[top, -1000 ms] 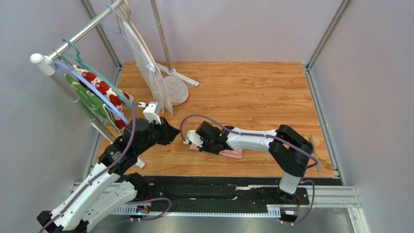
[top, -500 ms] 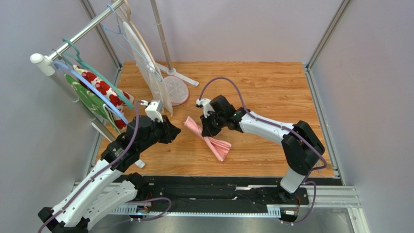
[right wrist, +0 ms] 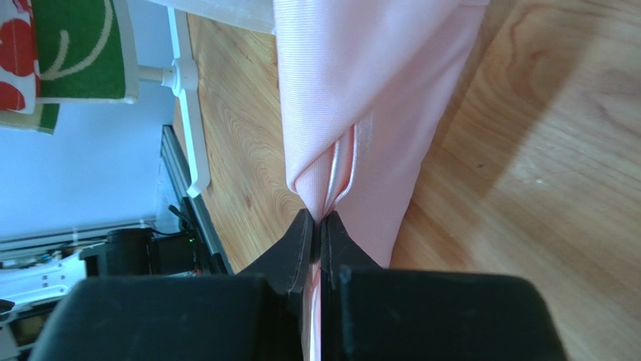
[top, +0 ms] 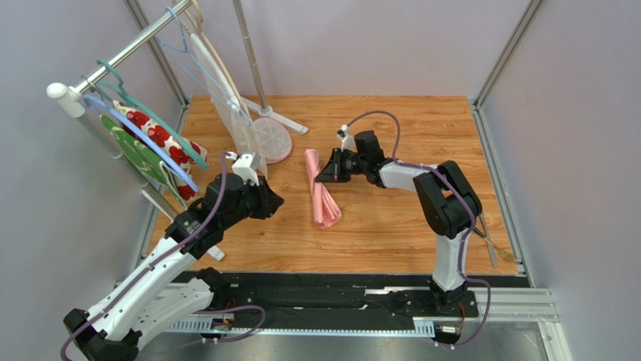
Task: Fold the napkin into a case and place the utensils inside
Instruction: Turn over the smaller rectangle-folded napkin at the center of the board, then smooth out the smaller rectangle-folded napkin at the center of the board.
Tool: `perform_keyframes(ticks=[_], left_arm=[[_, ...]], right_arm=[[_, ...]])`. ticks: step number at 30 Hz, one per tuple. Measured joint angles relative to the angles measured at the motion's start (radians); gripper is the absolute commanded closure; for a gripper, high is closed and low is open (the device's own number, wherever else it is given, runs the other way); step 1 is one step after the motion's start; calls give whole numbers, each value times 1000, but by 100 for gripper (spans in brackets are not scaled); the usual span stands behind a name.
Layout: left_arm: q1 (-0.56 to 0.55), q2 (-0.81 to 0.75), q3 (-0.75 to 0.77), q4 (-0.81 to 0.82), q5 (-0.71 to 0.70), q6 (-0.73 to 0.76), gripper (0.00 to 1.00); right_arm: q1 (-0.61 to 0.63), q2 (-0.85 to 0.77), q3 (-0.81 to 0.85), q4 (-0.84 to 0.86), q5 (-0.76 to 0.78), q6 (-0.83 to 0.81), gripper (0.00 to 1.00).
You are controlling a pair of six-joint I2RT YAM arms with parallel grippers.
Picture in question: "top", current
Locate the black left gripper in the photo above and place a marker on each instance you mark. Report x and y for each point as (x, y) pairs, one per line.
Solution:
(269, 201)

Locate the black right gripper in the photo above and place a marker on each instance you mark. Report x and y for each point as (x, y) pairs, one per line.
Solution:
(338, 166)

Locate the pink cloth napkin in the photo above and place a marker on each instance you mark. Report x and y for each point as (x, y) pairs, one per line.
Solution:
(326, 212)

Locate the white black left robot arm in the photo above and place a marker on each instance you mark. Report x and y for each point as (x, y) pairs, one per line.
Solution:
(121, 325)

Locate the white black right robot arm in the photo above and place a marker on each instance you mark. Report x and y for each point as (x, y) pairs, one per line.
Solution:
(449, 203)

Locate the red floral white cloth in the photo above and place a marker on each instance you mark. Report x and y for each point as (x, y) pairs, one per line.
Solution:
(163, 139)

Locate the beige hanger with white cloth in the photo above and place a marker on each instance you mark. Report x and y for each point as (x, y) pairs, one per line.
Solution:
(244, 139)

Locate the green patterned cloth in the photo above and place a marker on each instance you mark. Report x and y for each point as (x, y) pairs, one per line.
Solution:
(143, 158)

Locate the light blue thin hanger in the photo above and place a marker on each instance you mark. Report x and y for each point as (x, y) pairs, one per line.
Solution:
(215, 82)

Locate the blue plastic hanger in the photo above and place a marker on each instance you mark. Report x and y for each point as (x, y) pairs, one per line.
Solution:
(95, 102)

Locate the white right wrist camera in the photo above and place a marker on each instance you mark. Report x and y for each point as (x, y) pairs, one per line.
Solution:
(347, 140)

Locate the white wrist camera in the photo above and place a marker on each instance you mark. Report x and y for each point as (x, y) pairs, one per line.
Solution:
(347, 140)
(245, 165)

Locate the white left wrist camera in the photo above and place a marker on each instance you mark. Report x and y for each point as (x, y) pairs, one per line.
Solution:
(245, 165)

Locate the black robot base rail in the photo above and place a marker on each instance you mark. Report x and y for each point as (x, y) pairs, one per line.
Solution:
(340, 302)

